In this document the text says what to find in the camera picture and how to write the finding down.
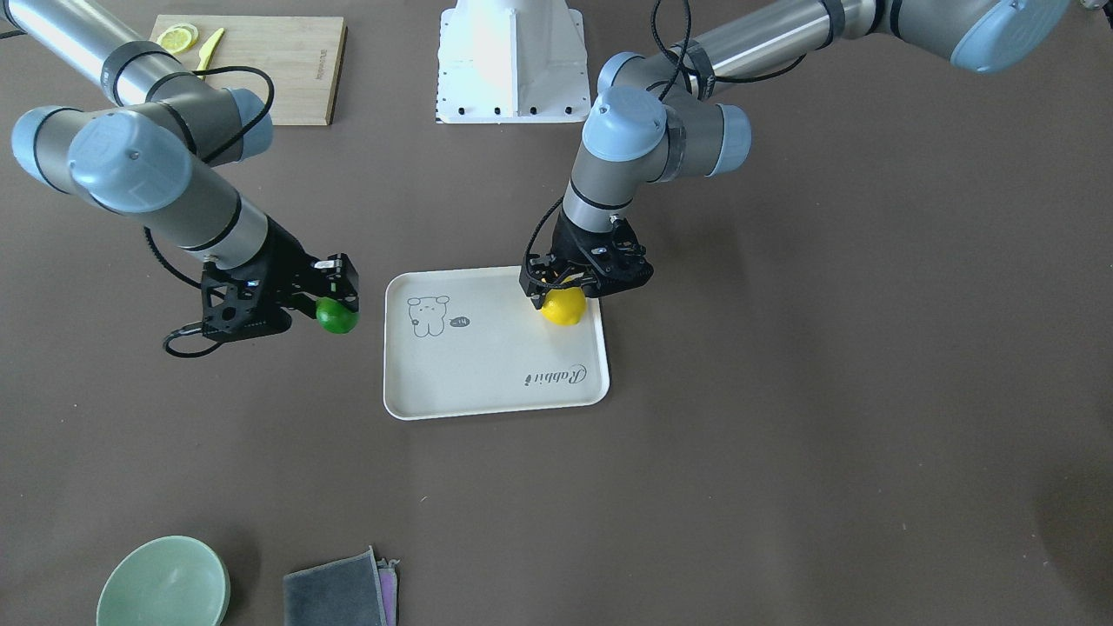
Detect yellow lemon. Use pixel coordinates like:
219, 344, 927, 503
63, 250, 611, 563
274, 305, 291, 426
540, 288, 587, 326

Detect green lime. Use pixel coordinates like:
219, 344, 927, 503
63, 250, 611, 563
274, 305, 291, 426
315, 297, 359, 336

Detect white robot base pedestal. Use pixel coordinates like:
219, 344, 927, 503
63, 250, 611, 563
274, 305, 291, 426
435, 1, 591, 124

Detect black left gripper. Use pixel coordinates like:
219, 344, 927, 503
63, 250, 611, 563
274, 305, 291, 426
518, 211, 654, 310

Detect grey folded cloth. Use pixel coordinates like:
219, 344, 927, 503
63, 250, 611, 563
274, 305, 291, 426
283, 548, 387, 625

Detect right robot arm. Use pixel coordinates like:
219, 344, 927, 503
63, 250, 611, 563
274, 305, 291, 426
3, 1, 359, 351

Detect bamboo cutting board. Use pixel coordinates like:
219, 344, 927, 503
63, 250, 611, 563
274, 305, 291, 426
150, 14, 347, 126

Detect upper lemon slice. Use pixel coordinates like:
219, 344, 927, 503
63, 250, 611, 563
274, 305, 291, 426
155, 23, 199, 55

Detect yellow plastic knife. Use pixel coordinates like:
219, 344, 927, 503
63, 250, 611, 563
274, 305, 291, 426
195, 28, 226, 72

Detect white rabbit tray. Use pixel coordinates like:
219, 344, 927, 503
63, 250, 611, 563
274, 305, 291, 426
383, 266, 610, 420

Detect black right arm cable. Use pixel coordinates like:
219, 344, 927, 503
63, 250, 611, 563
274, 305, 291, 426
139, 63, 277, 359

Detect pale green bowl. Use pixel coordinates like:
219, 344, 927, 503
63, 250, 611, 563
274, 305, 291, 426
96, 536, 230, 625

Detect pink cloth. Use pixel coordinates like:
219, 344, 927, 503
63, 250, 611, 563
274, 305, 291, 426
377, 559, 400, 626

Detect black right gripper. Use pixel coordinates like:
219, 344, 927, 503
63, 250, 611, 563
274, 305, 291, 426
200, 219, 359, 342

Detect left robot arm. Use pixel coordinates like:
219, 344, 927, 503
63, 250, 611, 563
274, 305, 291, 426
520, 1, 1068, 309

